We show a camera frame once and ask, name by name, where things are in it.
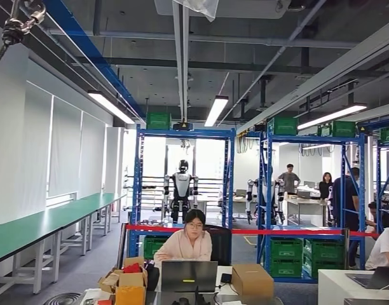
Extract blue steel shelf rack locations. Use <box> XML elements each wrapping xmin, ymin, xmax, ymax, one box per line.
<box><xmin>359</xmin><ymin>116</ymin><xmax>389</xmax><ymax>236</ymax></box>
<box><xmin>258</xmin><ymin>130</ymin><xmax>367</xmax><ymax>283</ymax></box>
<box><xmin>128</xmin><ymin>125</ymin><xmax>236</xmax><ymax>259</ymax></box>

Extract long green top workbench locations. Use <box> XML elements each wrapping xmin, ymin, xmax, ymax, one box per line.
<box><xmin>0</xmin><ymin>192</ymin><xmax>127</xmax><ymax>295</ymax></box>

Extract black yellow hoist trolley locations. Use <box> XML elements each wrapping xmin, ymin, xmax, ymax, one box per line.
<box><xmin>172</xmin><ymin>121</ymin><xmax>194</xmax><ymax>132</ymax></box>

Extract white black humanoid robot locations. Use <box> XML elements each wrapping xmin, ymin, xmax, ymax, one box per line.
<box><xmin>245</xmin><ymin>168</ymin><xmax>285</xmax><ymax>226</ymax></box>
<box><xmin>163</xmin><ymin>159</ymin><xmax>199</xmax><ymax>224</ymax></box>

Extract white ceiling light bar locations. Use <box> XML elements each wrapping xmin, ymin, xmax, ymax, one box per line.
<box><xmin>204</xmin><ymin>95</ymin><xmax>229</xmax><ymax>128</ymax></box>
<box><xmin>87</xmin><ymin>90</ymin><xmax>135</xmax><ymax>125</ymax></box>
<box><xmin>297</xmin><ymin>103</ymin><xmax>368</xmax><ymax>130</ymax></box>

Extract person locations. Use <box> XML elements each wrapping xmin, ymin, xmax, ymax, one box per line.
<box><xmin>277</xmin><ymin>164</ymin><xmax>301</xmax><ymax>195</ymax></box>
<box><xmin>365</xmin><ymin>201</ymin><xmax>389</xmax><ymax>230</ymax></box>
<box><xmin>319</xmin><ymin>172</ymin><xmax>333</xmax><ymax>201</ymax></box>
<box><xmin>153</xmin><ymin>209</ymin><xmax>213</xmax><ymax>270</ymax></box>
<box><xmin>333</xmin><ymin>166</ymin><xmax>361</xmax><ymax>270</ymax></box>
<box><xmin>365</xmin><ymin>224</ymin><xmax>389</xmax><ymax>271</ymax></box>

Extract black office chair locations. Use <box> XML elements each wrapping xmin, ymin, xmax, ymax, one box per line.
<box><xmin>205</xmin><ymin>225</ymin><xmax>233</xmax><ymax>267</ymax></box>

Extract red barrier tape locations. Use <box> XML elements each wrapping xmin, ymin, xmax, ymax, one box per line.
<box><xmin>126</xmin><ymin>224</ymin><xmax>380</xmax><ymax>239</ymax></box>

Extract white roller blind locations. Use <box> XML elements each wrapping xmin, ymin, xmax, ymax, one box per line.
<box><xmin>79</xmin><ymin>111</ymin><xmax>107</xmax><ymax>199</ymax></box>
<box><xmin>49</xmin><ymin>97</ymin><xmax>82</xmax><ymax>198</ymax></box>
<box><xmin>18</xmin><ymin>82</ymin><xmax>52</xmax><ymax>212</ymax></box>

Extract red cloth item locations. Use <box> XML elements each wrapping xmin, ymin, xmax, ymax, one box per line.
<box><xmin>123</xmin><ymin>262</ymin><xmax>142</xmax><ymax>275</ymax></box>

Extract clear plastic sheet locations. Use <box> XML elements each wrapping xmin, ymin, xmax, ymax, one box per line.
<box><xmin>172</xmin><ymin>0</ymin><xmax>220</xmax><ymax>23</ymax></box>

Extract closed brown cardboard box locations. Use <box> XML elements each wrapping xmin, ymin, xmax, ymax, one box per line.
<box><xmin>231</xmin><ymin>264</ymin><xmax>275</xmax><ymax>297</ymax></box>

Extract black cloth bundle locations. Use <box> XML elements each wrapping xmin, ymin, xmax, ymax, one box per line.
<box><xmin>171</xmin><ymin>286</ymin><xmax>211</xmax><ymax>305</ymax></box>

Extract ceiling air conditioner cassette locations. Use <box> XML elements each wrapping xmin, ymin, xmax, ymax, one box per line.
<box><xmin>153</xmin><ymin>0</ymin><xmax>292</xmax><ymax>20</ymax></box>

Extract open yellow cardboard box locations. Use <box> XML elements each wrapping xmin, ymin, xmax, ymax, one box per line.
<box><xmin>115</xmin><ymin>271</ymin><xmax>148</xmax><ymax>305</ymax></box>

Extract small open cardboard box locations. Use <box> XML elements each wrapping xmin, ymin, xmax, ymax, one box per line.
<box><xmin>98</xmin><ymin>272</ymin><xmax>121</xmax><ymax>294</ymax></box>

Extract blue ceiling beam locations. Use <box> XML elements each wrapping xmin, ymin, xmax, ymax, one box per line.
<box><xmin>42</xmin><ymin>0</ymin><xmax>144</xmax><ymax>119</ymax></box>

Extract black ribbed round disc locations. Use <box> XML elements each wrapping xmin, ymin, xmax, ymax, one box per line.
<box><xmin>42</xmin><ymin>292</ymin><xmax>82</xmax><ymax>305</ymax></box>

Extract yellow black hanging cables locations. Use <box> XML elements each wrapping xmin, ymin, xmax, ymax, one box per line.
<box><xmin>236</xmin><ymin>135</ymin><xmax>255</xmax><ymax>154</ymax></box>

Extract white ceiling rail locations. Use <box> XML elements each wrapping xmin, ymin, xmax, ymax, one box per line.
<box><xmin>172</xmin><ymin>0</ymin><xmax>190</xmax><ymax>123</ymax></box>

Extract white ceiling cable tray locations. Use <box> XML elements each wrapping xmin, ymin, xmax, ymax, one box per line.
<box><xmin>236</xmin><ymin>27</ymin><xmax>389</xmax><ymax>135</ymax></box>

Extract metal hoist hook chain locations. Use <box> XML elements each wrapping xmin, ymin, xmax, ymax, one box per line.
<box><xmin>0</xmin><ymin>0</ymin><xmax>47</xmax><ymax>74</ymax></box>

